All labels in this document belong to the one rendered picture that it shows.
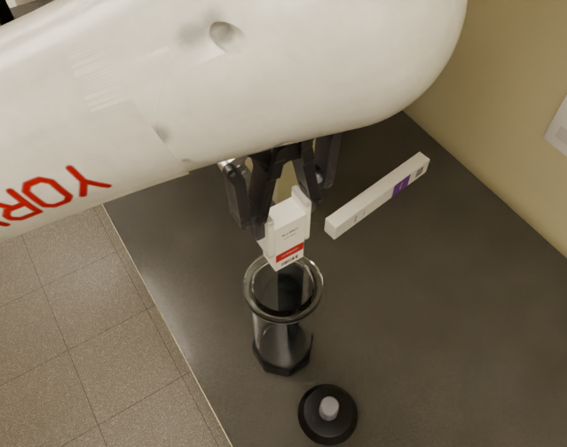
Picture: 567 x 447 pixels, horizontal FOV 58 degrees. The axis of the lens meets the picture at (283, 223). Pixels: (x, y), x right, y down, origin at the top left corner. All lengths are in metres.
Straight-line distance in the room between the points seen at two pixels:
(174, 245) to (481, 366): 0.59
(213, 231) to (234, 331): 0.22
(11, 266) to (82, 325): 0.42
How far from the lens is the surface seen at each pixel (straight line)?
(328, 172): 0.54
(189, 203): 1.07
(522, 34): 1.03
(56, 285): 2.21
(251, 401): 0.87
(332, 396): 0.81
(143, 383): 1.93
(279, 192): 1.01
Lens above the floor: 1.77
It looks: 55 degrees down
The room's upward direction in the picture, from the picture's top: straight up
